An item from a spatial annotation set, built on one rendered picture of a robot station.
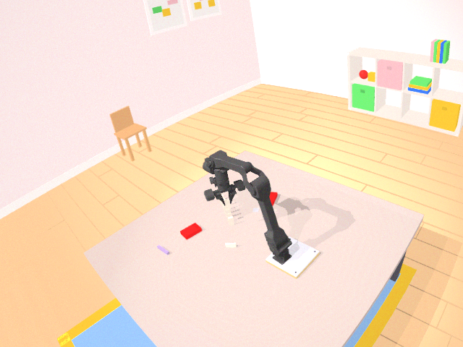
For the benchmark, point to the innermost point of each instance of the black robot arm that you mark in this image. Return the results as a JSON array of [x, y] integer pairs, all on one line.
[[219, 163]]

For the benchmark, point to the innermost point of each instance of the purple rectangular block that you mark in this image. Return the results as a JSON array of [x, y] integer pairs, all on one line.
[[163, 250]]

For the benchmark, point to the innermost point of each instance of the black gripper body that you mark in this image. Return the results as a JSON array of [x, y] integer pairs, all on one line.
[[223, 186]]

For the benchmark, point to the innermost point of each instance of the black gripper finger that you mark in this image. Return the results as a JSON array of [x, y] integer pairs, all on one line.
[[231, 196], [221, 199]]

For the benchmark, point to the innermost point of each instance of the red rectangular block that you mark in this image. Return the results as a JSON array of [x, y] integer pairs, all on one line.
[[190, 231], [273, 197]]

